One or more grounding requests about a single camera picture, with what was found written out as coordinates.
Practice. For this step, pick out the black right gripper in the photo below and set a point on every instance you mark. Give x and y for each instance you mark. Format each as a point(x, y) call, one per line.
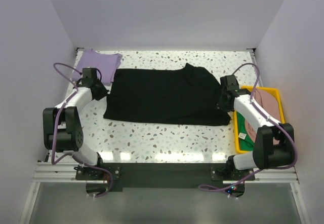
point(222, 103)

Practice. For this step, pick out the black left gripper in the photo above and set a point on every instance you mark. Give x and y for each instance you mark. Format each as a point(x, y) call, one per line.
point(102, 92)

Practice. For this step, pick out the black t shirt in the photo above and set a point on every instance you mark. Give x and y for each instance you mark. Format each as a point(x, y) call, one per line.
point(186, 96)

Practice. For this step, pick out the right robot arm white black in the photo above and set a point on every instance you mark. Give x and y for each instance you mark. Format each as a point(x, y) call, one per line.
point(274, 146)

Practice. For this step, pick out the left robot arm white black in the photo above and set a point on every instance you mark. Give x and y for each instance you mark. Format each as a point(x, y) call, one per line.
point(62, 129)

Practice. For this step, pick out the folded purple t shirt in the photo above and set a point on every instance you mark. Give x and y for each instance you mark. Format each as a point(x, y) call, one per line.
point(106, 63)

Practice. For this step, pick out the pink t shirt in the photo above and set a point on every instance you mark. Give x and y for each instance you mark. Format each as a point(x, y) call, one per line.
point(267, 102)

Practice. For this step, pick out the green t shirt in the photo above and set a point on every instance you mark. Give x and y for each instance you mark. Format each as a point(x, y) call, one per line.
point(246, 134)

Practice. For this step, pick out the yellow plastic bin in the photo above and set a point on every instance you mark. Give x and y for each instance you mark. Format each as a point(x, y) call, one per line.
point(274, 92)

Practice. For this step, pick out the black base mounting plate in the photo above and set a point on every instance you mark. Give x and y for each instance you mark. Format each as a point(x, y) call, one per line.
point(207, 177)

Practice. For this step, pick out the aluminium frame rail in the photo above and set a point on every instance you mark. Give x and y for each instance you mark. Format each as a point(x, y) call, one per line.
point(61, 172)

